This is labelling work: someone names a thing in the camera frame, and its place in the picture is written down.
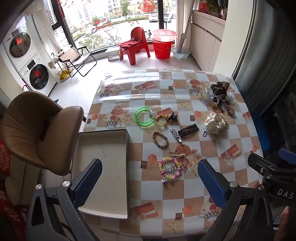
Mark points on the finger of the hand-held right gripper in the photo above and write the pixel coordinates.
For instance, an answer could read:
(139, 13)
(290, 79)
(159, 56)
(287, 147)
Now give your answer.
(289, 156)
(263, 163)

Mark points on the silver rhinestone hair clip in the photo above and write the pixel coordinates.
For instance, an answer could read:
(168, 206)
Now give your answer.
(177, 136)

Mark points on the clear claw clip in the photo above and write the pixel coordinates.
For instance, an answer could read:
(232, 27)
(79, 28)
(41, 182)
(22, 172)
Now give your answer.
(205, 95)

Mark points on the light blue basin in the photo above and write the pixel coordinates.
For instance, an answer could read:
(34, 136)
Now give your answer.
(181, 54)

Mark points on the grey cardboard box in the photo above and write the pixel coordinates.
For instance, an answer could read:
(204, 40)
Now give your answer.
(108, 171)

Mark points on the black claw clip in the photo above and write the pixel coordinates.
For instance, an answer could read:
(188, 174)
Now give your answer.
(172, 117)

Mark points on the white dryer with dark door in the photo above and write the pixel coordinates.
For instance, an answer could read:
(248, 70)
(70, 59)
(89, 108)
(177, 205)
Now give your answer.
(19, 41)

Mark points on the pink plastic basin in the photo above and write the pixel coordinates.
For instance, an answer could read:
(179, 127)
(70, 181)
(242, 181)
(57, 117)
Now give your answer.
(164, 34)

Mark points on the leopard print scrunchie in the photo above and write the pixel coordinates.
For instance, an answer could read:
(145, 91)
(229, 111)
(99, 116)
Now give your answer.
(219, 88)

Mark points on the brown leather chair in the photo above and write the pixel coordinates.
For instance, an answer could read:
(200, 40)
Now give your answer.
(34, 129)

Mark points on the red window decoration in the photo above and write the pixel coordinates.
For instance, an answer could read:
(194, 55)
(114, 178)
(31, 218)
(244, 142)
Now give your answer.
(148, 5)

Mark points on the white polka dot scrunchie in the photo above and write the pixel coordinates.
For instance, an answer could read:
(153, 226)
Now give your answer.
(216, 125)

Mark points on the white cabinet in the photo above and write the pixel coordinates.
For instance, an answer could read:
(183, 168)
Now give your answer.
(203, 44)

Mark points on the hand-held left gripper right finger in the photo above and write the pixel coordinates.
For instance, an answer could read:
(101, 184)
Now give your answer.
(211, 183)

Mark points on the red plastic chair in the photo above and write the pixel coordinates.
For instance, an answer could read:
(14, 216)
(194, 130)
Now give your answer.
(138, 49)

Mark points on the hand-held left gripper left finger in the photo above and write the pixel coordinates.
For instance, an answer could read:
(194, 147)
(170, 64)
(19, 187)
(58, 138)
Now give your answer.
(89, 180)

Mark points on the grey mop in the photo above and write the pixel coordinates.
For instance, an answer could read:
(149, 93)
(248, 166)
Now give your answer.
(182, 39)

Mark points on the dark beaded hair clip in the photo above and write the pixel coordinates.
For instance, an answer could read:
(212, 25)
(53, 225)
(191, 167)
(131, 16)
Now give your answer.
(188, 131)

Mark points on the white car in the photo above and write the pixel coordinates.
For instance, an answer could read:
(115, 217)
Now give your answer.
(153, 18)

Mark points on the white low stool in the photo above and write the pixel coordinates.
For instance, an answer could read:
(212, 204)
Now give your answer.
(113, 52)

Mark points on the white washing machine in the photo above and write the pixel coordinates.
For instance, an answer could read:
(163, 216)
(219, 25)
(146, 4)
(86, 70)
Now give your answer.
(39, 74)

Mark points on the red plastic bucket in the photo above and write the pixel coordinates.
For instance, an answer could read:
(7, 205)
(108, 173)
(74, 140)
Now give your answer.
(161, 49)

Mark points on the gold hair pin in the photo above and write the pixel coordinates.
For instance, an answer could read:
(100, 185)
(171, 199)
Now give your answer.
(177, 154)

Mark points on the beige seat cushion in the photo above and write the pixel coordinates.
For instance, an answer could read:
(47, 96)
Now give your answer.
(20, 183)

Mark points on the green hoop bangles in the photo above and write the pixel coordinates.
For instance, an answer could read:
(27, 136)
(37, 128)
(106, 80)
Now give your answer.
(138, 117)

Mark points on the person's right hand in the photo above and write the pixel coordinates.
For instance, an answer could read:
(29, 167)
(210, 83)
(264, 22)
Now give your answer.
(289, 224)

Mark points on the red patterned cushion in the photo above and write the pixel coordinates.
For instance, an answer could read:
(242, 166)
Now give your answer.
(4, 157)

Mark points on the black folding chair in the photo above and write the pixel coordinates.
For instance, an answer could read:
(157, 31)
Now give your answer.
(70, 54)

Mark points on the red patterned cloth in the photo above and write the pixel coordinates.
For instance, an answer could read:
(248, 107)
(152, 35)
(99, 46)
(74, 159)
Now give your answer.
(11, 220)

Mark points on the grey refrigerator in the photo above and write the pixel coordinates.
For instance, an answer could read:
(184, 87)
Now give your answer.
(266, 51)

